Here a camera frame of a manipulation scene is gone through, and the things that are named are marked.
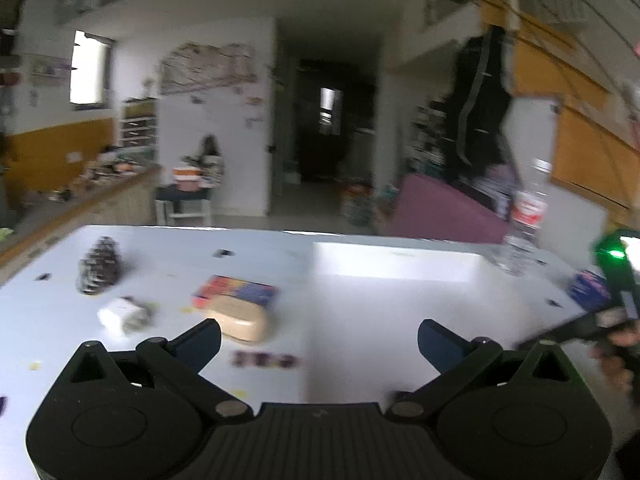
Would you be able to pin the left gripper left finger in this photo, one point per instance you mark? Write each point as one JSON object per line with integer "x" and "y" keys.
{"x": 193, "y": 349}

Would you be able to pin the white wall charger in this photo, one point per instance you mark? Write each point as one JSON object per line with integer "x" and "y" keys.
{"x": 123, "y": 316}

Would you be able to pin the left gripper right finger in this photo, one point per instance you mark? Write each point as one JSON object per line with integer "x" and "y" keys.
{"x": 443, "y": 348}

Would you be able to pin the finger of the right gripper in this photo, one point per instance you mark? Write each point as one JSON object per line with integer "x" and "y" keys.
{"x": 583, "y": 328}

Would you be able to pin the cream cabinet counter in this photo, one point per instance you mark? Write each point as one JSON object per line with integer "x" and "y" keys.
{"x": 129, "y": 201}

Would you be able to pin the black hair claw clip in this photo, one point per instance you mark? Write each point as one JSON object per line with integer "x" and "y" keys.
{"x": 100, "y": 268}

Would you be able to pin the colourful card box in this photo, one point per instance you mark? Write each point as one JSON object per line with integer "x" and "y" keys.
{"x": 223, "y": 286}

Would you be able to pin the clear water bottle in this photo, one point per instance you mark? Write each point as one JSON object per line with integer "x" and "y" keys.
{"x": 529, "y": 207}

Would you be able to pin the grey drawer organiser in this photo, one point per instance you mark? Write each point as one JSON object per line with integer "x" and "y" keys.
{"x": 138, "y": 124}

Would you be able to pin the beige oval case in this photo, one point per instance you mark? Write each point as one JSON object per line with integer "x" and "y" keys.
{"x": 239, "y": 319}

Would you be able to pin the purple armchair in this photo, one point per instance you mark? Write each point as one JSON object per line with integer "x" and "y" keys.
{"x": 431, "y": 209}

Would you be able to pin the purple tissue pack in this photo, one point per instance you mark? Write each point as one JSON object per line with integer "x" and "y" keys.
{"x": 588, "y": 290}

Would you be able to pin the fabric wall hanging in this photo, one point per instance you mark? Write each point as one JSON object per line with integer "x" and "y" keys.
{"x": 195, "y": 67}

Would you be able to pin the black hanging garment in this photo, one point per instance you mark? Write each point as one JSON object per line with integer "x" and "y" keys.
{"x": 475, "y": 108}

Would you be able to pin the white cardboard tray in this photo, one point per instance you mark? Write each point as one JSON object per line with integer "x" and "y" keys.
{"x": 366, "y": 304}

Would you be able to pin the small dark stool table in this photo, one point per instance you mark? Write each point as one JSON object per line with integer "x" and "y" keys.
{"x": 169, "y": 201}

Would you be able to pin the pink orange pot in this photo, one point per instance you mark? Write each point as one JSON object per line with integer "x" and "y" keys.
{"x": 187, "y": 178}

